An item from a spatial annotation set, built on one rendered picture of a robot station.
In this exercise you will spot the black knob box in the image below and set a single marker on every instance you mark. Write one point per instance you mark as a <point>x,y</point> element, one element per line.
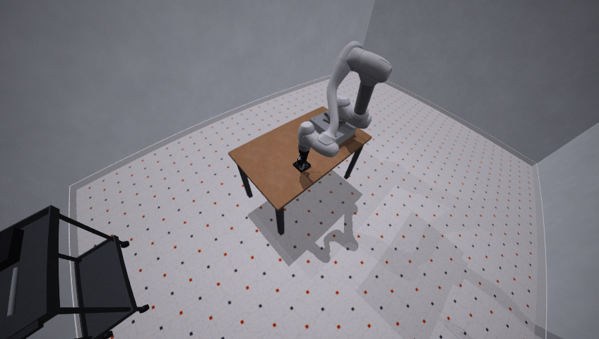
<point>306,166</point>

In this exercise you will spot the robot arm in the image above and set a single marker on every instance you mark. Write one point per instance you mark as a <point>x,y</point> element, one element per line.
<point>372,69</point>

